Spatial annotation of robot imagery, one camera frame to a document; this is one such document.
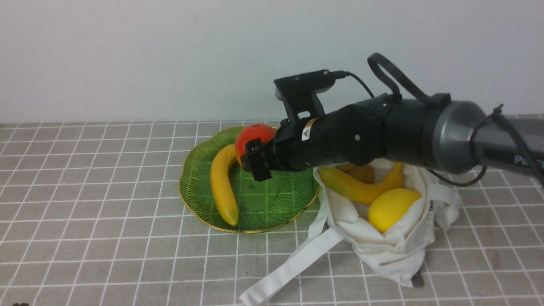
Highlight brown kiwi fruit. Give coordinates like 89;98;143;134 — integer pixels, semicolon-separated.
338;163;375;184

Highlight red apple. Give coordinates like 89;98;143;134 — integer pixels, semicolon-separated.
234;123;276;166

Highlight yellow lemon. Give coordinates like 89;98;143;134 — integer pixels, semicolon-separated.
368;188;421;234

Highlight grey checked tablecloth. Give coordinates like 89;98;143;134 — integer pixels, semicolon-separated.
0;121;543;306

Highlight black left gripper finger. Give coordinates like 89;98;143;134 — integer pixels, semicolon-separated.
241;153;273;182

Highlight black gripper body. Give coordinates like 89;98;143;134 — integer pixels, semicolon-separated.
260;94;393;172

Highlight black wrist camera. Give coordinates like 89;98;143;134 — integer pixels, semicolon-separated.
273;70;336;124

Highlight white cloth bag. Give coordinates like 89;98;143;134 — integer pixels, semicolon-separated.
240;165;461;306

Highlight black cable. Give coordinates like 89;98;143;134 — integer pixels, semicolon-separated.
331;52;544;187

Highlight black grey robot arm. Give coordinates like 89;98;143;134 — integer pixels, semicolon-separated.
241;94;543;181

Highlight green glass plate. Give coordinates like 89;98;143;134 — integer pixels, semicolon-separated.
178;126;319;234

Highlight yellow-green banana in bag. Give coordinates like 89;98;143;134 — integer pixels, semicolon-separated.
317;163;405;204

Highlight yellow banana on plate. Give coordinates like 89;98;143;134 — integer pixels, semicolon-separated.
210;144;239;227

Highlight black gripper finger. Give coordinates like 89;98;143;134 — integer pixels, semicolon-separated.
245;137;265;155

